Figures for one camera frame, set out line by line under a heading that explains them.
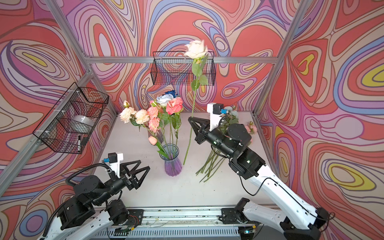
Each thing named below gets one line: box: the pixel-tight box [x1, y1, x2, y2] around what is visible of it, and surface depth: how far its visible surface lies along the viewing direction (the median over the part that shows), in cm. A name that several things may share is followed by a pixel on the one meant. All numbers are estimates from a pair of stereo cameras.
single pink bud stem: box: [148, 136, 170, 159], surface depth 70 cm
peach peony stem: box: [119, 100, 164, 151], surface depth 66 cm
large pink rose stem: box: [166, 97, 184, 151], surface depth 64 cm
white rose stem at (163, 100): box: [156, 93, 174, 106], surface depth 65 cm
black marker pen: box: [78, 135, 81, 153], surface depth 73 cm
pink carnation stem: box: [147, 100, 167, 151], surface depth 68 cm
